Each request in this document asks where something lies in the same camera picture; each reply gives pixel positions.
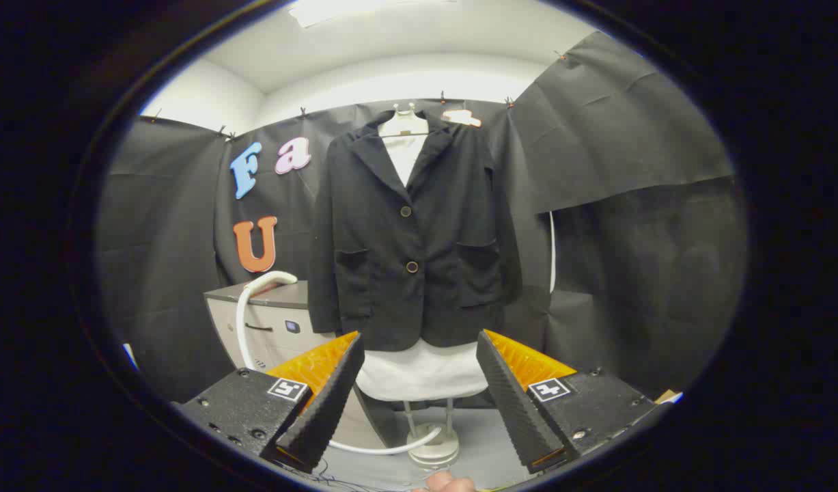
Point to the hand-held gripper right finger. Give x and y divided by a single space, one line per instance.
514 403

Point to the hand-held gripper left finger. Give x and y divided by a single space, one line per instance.
330 403

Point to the white garment steamer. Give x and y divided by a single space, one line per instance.
275 277

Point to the black blazer jacket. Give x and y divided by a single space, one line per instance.
378 273

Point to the white cabinet grey top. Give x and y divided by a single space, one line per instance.
282 338

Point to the mannequin stand base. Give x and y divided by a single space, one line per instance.
436 451

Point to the white mannequin torso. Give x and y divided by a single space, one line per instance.
418 372

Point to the tan cardboard piece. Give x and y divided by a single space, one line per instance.
668 397

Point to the black backdrop cloth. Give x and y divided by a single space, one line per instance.
630 137

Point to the ceiling light panel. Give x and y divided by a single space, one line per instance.
350 10

